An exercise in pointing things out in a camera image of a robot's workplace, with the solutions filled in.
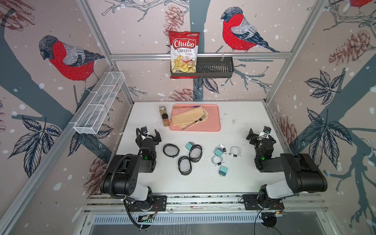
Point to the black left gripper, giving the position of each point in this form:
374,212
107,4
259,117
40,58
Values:
148,138

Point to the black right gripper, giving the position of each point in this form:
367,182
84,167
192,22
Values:
262,139

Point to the teal wall charger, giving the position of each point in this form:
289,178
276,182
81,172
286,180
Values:
219,152
189,145
222,171

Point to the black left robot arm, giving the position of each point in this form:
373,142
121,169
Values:
120,180

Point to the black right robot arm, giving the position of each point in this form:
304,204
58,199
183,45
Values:
302,175

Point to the brown spice bottle black cap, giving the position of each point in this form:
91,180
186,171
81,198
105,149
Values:
165,119

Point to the tan spice jar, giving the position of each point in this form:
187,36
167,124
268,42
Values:
162,110

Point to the pink plastic tray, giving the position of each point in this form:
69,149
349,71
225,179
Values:
212,124

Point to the black fork on tray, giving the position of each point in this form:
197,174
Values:
191,124

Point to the red cassava chips bag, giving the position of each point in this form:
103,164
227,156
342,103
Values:
183,53

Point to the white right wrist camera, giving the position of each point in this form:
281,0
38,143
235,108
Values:
265,132

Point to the teal wall charger front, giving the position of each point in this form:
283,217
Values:
222,171

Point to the white wire mesh basket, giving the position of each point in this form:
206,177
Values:
96,111

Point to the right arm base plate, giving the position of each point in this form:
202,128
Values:
253,202

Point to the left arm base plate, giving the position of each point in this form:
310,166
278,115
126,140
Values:
158,203

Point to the black wall basket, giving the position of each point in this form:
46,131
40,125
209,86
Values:
208,67

